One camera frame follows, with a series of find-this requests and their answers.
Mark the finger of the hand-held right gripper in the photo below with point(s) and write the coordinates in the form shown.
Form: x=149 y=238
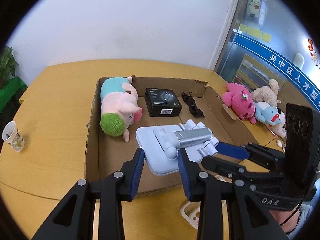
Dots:
x=231 y=151
x=222 y=166

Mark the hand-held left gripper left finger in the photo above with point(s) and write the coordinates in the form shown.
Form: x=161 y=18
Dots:
x=136 y=175

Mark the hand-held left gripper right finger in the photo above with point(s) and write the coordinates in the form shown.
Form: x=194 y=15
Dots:
x=186 y=180

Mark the brown cardboard box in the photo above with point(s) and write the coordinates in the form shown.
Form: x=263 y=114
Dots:
x=110 y=155

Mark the white folding phone stand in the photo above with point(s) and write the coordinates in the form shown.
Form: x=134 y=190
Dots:
x=152 y=140

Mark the person's right forearm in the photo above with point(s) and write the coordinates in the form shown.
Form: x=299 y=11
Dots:
x=285 y=221

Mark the white hang tag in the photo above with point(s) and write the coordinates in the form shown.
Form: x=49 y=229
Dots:
x=280 y=143

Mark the white plastic holder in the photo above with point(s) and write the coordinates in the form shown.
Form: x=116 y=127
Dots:
x=188 y=212

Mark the white plush toy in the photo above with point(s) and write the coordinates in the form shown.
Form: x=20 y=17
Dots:
x=278 y=127

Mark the blue plush toy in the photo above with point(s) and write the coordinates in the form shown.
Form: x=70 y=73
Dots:
x=265 y=112

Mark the pink strawberry plush toy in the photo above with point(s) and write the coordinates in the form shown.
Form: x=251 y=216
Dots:
x=237 y=100

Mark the black sunglasses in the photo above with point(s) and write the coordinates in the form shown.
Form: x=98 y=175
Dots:
x=193 y=108

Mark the beige plush toy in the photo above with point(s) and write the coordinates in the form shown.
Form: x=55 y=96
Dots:
x=265 y=93

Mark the pink pig plush toy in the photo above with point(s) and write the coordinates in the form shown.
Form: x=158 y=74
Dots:
x=117 y=102

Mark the black product box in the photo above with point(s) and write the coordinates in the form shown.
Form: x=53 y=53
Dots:
x=160 y=102

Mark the red window decal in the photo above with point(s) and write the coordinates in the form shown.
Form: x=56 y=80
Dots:
x=313 y=52

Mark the yellow sticky note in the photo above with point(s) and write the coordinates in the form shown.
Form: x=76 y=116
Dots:
x=253 y=31
x=266 y=37
x=243 y=27

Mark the printed paper cup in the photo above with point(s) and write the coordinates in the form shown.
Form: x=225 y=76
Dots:
x=12 y=137

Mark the green plant stand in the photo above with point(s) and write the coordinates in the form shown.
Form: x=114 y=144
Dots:
x=10 y=92

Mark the green potted plant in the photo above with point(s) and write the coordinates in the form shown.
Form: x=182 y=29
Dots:
x=6 y=62

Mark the blue wall banner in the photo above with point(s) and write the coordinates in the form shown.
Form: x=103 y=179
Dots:
x=262 y=51

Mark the grey metal door frame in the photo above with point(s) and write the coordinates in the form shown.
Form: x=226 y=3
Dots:
x=225 y=37

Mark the cartoon wall poster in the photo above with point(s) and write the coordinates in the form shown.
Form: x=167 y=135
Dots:
x=255 y=5

